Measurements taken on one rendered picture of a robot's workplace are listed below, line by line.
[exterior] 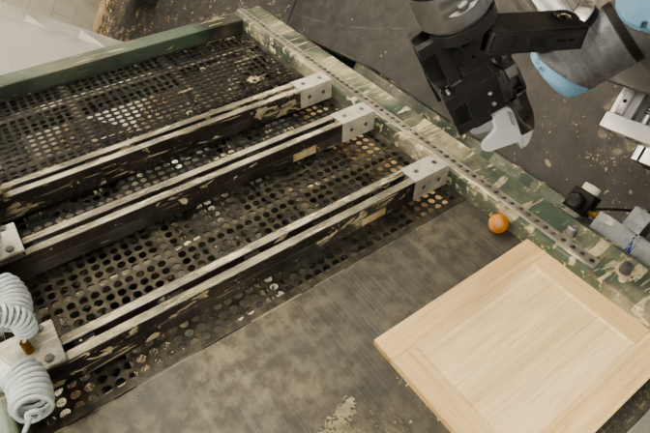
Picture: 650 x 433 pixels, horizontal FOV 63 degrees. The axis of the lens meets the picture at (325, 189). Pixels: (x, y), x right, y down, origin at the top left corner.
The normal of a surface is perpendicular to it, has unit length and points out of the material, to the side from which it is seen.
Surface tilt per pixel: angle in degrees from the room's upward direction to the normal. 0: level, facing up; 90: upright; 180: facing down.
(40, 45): 90
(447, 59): 70
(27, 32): 90
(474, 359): 55
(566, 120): 0
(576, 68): 42
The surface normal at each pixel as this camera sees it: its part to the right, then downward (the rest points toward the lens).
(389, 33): -0.66, -0.11
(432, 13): -0.40, 0.81
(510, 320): 0.01, -0.74
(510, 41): 0.23, 0.66
